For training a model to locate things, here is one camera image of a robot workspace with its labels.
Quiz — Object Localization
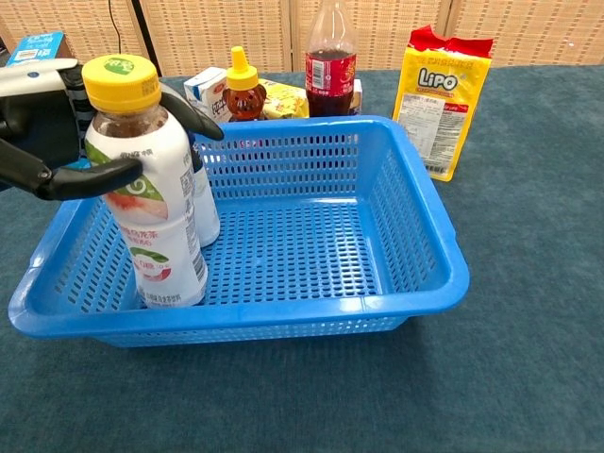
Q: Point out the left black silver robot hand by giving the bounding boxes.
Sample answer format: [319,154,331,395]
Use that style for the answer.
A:
[0,57,226,202]

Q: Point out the tea bottle with yellow cap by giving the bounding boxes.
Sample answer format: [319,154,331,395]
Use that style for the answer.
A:
[81,54,210,310]

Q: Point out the blue-capped white bottle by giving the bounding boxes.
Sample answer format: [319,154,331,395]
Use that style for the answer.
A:
[186,129,222,249]

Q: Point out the cola bottle with red label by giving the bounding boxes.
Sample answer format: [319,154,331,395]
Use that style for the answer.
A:
[304,0,359,119]

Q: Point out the yellow red Lipo biscuit bag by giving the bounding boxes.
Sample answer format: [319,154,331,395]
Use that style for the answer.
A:
[391,25,495,183]

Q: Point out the blue perforated plastic basket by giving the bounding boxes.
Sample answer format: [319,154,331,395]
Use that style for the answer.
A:
[8,115,472,349]

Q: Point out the blue cardboard box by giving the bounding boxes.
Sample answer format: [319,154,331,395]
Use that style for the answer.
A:
[5,30,76,67]

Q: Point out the black tripod pole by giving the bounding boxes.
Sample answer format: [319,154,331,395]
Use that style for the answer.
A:
[129,0,164,79]

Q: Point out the white milk carton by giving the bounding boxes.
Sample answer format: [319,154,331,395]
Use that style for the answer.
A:
[183,66,233,125]

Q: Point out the bamboo folding screen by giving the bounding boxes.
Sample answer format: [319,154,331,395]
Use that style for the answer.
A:
[0,0,604,79]

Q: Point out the honey bear bottle, yellow cap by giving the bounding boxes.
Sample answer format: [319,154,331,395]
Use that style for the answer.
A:
[222,45,268,124]

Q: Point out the yellow cracker package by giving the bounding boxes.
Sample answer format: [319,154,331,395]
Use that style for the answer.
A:
[258,78,310,120]

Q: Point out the dark teal table cloth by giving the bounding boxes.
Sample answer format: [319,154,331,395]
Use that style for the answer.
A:
[0,63,604,453]

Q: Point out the thin black hanging cable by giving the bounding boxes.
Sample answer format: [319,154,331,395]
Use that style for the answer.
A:
[107,0,125,56]

